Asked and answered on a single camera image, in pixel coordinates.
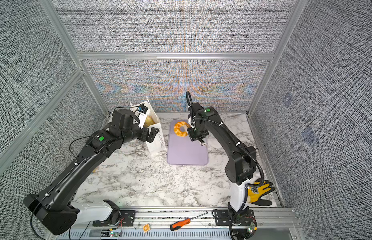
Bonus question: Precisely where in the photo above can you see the round twisted fake bun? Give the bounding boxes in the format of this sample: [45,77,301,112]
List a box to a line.
[144,116,155,128]

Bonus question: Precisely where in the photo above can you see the white paper bag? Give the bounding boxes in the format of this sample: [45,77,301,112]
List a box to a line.
[129,96,167,157]

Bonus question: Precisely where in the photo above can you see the ring-shaped fake bread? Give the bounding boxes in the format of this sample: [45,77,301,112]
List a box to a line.
[173,121,190,138]

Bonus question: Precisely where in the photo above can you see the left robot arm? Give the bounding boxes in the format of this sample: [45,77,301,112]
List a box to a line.
[23,109,159,236]

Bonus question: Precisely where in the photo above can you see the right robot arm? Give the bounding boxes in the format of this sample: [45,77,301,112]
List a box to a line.
[186,91,265,224]

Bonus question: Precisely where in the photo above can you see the lilac plastic tray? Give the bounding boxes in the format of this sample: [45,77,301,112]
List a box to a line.
[167,120,209,166]

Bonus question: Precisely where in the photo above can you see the yellow black work glove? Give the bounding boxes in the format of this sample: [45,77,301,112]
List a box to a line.
[248,180,275,207]

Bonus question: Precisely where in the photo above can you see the small orange tag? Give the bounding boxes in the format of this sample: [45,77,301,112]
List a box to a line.
[143,224,150,233]

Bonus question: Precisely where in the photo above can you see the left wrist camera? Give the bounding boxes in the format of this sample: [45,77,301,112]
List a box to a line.
[137,103,150,129]

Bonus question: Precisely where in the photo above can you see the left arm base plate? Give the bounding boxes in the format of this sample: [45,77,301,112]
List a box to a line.
[92,210,136,228]

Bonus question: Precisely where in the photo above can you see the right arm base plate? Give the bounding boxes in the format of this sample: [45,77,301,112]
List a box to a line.
[212,208,258,233]

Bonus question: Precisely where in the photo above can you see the aluminium front rail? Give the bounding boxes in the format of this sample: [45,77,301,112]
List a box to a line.
[44,207,305,240]

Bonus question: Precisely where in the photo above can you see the orange handled screwdriver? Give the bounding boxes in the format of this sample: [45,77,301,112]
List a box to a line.
[169,212,208,232]

